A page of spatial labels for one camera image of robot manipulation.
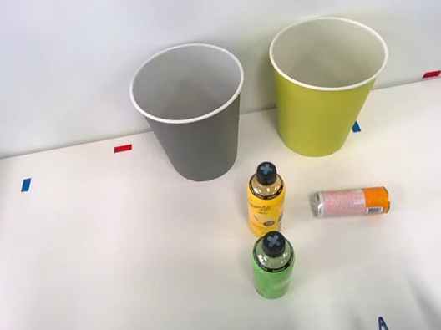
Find green bottle with black cap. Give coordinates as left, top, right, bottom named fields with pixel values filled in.
left=245, top=228, right=302, bottom=302

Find pink and orange can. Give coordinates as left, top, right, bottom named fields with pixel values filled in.
left=308, top=180, right=393, bottom=226

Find yellow bottle with black cap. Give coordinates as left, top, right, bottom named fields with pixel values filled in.
left=239, top=158, right=296, bottom=240

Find yellow-green plastic waste bin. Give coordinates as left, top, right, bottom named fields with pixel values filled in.
left=261, top=6, right=405, bottom=164

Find grey plastic waste bin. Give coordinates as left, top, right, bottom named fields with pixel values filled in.
left=122, top=34, right=261, bottom=192

